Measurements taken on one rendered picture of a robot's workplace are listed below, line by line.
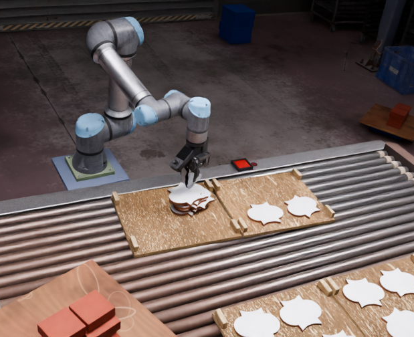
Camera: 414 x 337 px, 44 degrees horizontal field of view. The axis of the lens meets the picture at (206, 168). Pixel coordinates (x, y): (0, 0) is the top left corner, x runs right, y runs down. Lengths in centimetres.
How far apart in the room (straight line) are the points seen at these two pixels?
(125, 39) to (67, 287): 96
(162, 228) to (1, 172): 216
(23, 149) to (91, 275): 264
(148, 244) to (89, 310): 76
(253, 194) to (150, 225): 48
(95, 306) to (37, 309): 42
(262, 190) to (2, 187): 209
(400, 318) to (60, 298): 106
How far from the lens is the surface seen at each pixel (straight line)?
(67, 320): 111
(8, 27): 644
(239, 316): 166
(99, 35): 197
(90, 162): 224
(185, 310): 168
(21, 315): 152
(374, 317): 180
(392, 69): 617
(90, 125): 217
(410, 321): 184
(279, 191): 221
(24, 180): 380
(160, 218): 196
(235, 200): 210
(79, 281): 158
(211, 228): 194
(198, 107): 177
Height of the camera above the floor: 218
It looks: 33 degrees down
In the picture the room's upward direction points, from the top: 8 degrees clockwise
